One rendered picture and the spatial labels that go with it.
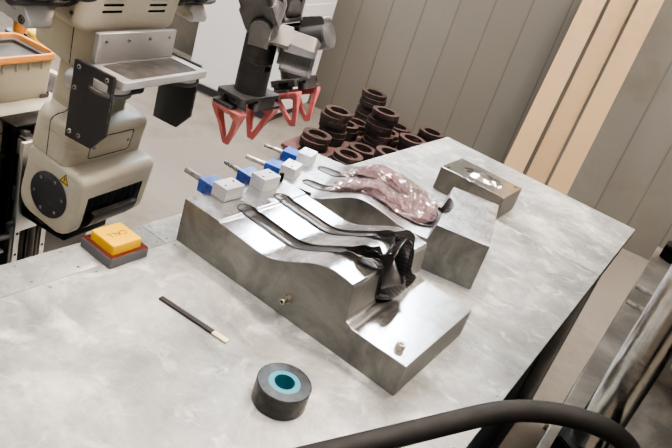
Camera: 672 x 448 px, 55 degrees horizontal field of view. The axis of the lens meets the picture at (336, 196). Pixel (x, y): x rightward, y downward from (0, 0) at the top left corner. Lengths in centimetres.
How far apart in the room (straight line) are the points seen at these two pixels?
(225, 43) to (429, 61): 137
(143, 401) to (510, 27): 381
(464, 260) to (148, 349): 70
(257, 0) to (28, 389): 64
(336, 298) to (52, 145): 70
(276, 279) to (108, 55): 55
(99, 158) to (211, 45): 303
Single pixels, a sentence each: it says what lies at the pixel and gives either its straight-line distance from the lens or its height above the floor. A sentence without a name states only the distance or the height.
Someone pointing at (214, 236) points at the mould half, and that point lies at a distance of 119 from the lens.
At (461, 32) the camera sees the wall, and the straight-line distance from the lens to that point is 451.
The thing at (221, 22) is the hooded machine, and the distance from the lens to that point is 441.
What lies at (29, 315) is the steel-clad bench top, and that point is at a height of 80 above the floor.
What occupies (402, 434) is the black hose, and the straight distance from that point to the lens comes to 88.
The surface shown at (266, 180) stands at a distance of 131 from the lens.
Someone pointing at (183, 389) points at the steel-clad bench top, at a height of 80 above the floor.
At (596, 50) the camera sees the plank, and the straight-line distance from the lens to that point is 400.
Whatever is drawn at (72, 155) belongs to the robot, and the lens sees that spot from 143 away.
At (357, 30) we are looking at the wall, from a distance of 476.
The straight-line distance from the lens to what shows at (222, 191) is 123.
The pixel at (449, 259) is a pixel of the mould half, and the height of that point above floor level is 85.
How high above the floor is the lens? 145
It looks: 24 degrees down
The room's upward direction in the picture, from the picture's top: 19 degrees clockwise
